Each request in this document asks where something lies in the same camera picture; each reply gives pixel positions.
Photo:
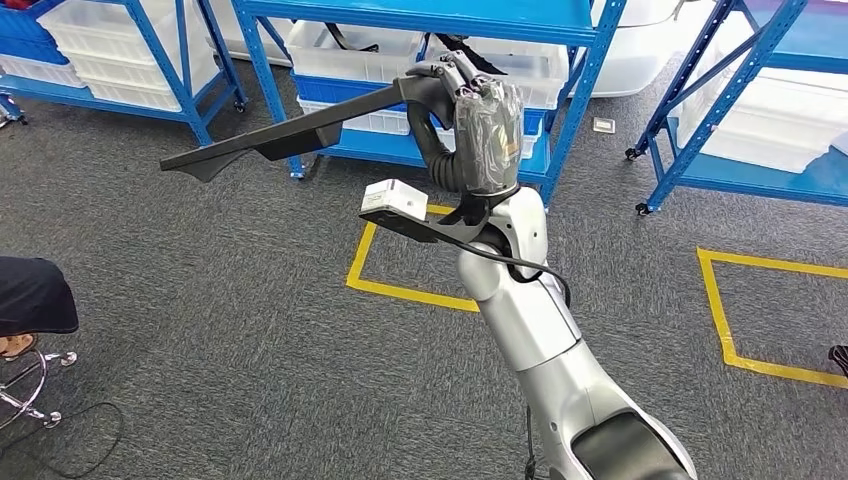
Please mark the black plastic car part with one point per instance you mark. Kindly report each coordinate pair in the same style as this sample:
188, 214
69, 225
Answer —
298, 129

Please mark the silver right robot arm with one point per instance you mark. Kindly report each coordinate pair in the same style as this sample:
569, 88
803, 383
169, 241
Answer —
530, 318

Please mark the black part in bin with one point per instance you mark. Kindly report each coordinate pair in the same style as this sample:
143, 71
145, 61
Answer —
344, 46
457, 43

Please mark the small floor outlet plate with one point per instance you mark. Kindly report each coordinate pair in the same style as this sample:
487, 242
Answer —
603, 126

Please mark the white car with red stripe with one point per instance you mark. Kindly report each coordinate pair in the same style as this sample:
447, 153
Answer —
636, 60

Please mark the large white plastic bin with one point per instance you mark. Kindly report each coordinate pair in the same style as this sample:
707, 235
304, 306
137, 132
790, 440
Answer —
762, 126

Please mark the person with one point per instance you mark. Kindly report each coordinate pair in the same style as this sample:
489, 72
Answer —
33, 291

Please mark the black shoe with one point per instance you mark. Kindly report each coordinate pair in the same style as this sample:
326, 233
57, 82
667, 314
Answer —
840, 361

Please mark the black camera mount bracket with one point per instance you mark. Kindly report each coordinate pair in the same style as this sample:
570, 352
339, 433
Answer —
424, 232

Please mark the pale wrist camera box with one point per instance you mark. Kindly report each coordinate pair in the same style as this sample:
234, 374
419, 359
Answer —
397, 199

